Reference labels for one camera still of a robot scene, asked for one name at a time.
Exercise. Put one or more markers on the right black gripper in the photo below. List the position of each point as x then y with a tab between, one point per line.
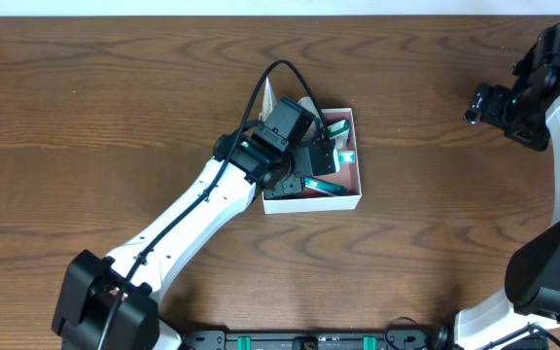
496	107

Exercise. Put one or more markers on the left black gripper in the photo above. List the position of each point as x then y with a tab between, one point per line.
320	158

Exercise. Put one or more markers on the clear blue soap dispenser bottle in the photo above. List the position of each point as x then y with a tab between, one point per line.
307	104

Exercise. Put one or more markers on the white Pantene tube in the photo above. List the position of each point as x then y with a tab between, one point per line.
269	100

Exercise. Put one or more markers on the small green white box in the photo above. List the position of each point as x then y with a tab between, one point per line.
339	133

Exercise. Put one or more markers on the Colgate toothpaste tube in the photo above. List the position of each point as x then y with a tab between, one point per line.
324	187

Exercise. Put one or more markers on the green white toothbrush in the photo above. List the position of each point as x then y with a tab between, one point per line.
346	157

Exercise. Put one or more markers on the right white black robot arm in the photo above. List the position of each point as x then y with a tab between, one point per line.
524	313

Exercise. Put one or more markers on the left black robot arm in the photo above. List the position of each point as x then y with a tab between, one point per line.
112	302

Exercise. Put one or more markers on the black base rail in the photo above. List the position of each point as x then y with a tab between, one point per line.
403	335

